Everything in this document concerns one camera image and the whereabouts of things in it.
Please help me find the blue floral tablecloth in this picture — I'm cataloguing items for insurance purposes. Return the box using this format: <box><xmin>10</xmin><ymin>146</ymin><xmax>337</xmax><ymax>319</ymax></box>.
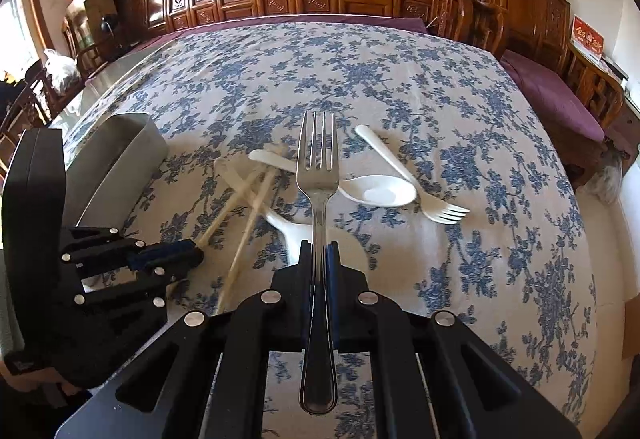
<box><xmin>60</xmin><ymin>21</ymin><xmax>598</xmax><ymax>439</ymax></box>

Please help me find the white soup spoon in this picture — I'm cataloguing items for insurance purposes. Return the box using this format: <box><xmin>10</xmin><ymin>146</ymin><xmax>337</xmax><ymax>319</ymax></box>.
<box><xmin>214</xmin><ymin>158</ymin><xmax>373</xmax><ymax>270</ymax></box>
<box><xmin>248</xmin><ymin>149</ymin><xmax>419</xmax><ymax>208</ymax></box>

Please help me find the purple armchair cushion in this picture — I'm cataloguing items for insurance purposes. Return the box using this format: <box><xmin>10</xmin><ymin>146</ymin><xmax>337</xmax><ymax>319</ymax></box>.
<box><xmin>500</xmin><ymin>50</ymin><xmax>606</xmax><ymax>142</ymax></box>

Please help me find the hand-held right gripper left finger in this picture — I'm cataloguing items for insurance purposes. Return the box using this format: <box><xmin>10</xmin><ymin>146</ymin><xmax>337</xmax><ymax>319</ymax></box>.
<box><xmin>55</xmin><ymin>240</ymin><xmax>318</xmax><ymax>439</ymax></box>

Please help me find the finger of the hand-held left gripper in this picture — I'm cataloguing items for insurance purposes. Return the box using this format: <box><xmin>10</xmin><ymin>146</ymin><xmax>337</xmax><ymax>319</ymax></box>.
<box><xmin>59</xmin><ymin>225</ymin><xmax>205</xmax><ymax>265</ymax></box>
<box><xmin>74</xmin><ymin>258</ymin><xmax>205</xmax><ymax>320</ymax></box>

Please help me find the white plastic bag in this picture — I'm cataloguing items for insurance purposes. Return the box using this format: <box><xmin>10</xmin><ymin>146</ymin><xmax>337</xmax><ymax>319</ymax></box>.
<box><xmin>44</xmin><ymin>49</ymin><xmax>83</xmax><ymax>94</ymax></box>

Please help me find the clear plastic bag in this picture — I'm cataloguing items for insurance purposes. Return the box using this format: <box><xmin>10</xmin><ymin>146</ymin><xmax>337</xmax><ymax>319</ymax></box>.
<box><xmin>577</xmin><ymin>151</ymin><xmax>623</xmax><ymax>204</ymax></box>

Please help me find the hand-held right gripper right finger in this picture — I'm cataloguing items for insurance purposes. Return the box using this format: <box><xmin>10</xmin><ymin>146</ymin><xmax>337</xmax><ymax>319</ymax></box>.
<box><xmin>324</xmin><ymin>241</ymin><xmax>583</xmax><ymax>439</ymax></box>

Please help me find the wooden door frame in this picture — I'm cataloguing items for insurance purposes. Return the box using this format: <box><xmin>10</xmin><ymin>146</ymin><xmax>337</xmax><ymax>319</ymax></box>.
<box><xmin>25</xmin><ymin>0</ymin><xmax>56</xmax><ymax>50</ymax></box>

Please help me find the black desk lamp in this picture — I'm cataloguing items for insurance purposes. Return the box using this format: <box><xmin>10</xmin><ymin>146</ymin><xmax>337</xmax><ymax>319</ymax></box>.
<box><xmin>97</xmin><ymin>16</ymin><xmax>121</xmax><ymax>44</ymax></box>

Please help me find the rectangular metal tin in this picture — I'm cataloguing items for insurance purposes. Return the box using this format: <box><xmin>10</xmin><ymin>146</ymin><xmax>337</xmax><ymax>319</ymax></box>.
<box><xmin>62</xmin><ymin>113</ymin><xmax>169</xmax><ymax>240</ymax></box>

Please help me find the person's left hand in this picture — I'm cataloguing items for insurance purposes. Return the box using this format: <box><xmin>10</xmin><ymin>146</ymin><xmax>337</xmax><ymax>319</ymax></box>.
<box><xmin>0</xmin><ymin>356</ymin><xmax>68</xmax><ymax>392</ymax></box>

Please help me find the purple sofa cushion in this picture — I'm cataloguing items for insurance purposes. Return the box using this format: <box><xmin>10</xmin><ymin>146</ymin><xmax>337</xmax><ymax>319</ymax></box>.
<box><xmin>145</xmin><ymin>14</ymin><xmax>428</xmax><ymax>44</ymax></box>

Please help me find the white plastic fork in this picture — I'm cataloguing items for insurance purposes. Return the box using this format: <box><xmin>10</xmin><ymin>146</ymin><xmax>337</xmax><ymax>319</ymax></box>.
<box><xmin>355</xmin><ymin>125</ymin><xmax>471</xmax><ymax>225</ymax></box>

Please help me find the tissue box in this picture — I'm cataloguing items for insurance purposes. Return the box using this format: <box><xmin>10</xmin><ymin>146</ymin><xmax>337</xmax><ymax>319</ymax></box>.
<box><xmin>600</xmin><ymin>59</ymin><xmax>630</xmax><ymax>82</ymax></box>

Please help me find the metal fork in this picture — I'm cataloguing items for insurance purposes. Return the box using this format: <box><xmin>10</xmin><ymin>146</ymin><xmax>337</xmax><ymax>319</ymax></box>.
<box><xmin>296</xmin><ymin>111</ymin><xmax>340</xmax><ymax>416</ymax></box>

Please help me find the wooden dining chair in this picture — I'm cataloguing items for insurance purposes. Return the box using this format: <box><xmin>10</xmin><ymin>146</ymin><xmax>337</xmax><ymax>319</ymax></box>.
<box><xmin>62</xmin><ymin>16</ymin><xmax>103</xmax><ymax>74</ymax></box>
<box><xmin>0</xmin><ymin>64</ymin><xmax>56</xmax><ymax>154</ymax></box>

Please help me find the red gift box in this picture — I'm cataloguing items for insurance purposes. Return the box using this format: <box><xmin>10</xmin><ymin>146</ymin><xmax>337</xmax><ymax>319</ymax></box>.
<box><xmin>571</xmin><ymin>15</ymin><xmax>604</xmax><ymax>64</ymax></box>

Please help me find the brown cardboard sheet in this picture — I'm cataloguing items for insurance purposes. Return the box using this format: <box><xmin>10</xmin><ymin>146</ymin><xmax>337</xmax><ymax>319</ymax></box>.
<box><xmin>621</xmin><ymin>293</ymin><xmax>640</xmax><ymax>361</ymax></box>

